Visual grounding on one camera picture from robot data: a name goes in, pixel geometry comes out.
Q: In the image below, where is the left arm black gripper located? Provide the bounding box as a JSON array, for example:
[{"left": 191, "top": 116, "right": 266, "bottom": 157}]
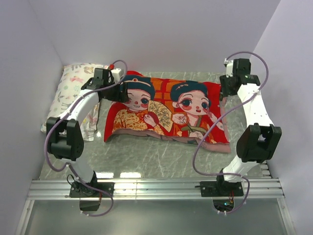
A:
[{"left": 104, "top": 79, "right": 129, "bottom": 103}]

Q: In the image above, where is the red cartoon pillowcase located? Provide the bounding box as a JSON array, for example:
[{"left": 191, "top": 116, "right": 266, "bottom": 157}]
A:
[{"left": 104, "top": 71, "right": 230, "bottom": 153}]

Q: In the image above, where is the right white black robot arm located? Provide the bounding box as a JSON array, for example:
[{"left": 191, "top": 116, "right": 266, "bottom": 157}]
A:
[{"left": 215, "top": 59, "right": 282, "bottom": 196}]

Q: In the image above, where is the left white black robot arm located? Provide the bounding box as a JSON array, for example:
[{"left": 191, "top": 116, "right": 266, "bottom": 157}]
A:
[{"left": 44, "top": 67, "right": 129, "bottom": 197}]

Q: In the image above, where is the floral patterned small pillow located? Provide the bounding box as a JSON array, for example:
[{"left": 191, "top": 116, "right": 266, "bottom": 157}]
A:
[{"left": 47, "top": 63, "right": 105, "bottom": 141}]

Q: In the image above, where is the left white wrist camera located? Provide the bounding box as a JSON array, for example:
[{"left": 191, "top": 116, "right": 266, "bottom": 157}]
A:
[{"left": 107, "top": 64, "right": 124, "bottom": 82}]

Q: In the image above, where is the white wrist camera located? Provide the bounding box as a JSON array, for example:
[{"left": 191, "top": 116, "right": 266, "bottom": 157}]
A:
[
  {"left": 107, "top": 64, "right": 124, "bottom": 82},
  {"left": 224, "top": 58, "right": 234, "bottom": 77}
]

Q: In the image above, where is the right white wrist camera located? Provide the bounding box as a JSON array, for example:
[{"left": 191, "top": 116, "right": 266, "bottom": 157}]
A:
[{"left": 224, "top": 58, "right": 234, "bottom": 77}]

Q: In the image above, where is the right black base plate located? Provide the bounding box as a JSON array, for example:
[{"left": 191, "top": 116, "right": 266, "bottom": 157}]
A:
[{"left": 196, "top": 181, "right": 244, "bottom": 197}]

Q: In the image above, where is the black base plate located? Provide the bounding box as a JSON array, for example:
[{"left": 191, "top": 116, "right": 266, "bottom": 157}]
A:
[
  {"left": 69, "top": 182, "right": 114, "bottom": 198},
  {"left": 196, "top": 181, "right": 244, "bottom": 197}
]

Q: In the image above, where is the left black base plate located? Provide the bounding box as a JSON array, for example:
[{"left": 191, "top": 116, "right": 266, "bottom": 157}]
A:
[{"left": 69, "top": 182, "right": 114, "bottom": 198}]

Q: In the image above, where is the aluminium rail frame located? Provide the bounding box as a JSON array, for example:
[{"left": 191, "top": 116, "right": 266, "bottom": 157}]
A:
[{"left": 16, "top": 162, "right": 296, "bottom": 235}]

